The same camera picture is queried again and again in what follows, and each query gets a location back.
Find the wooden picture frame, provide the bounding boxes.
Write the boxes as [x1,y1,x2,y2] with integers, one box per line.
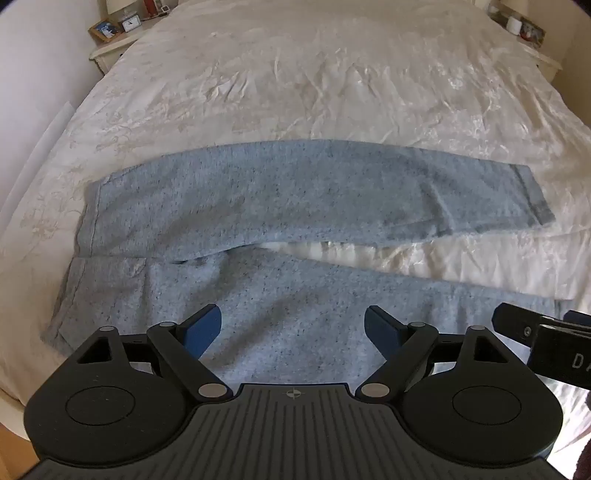
[88,19,123,43]

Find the light blue speckled pants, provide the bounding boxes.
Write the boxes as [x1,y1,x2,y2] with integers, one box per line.
[44,140,572,385]

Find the red box on nightstand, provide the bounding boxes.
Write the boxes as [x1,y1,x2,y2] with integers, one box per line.
[143,0,159,18]

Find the cream nightstand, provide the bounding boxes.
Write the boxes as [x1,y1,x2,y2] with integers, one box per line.
[485,1,562,83]
[89,18,160,75]

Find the red framed photo right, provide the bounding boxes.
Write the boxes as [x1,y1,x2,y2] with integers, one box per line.
[520,19,546,49]

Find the white cylindrical speaker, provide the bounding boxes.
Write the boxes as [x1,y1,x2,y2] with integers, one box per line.
[506,16,522,36]

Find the small white alarm clock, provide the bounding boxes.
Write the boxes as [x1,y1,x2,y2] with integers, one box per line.
[120,14,141,33]

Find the white embroidered bedspread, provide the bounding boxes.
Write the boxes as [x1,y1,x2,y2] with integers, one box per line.
[0,0,591,471]

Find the left cream nightstand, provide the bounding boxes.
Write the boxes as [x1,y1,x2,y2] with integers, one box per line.
[89,18,160,75]

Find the right cream nightstand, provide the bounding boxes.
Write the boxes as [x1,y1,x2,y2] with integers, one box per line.
[485,1,562,83]

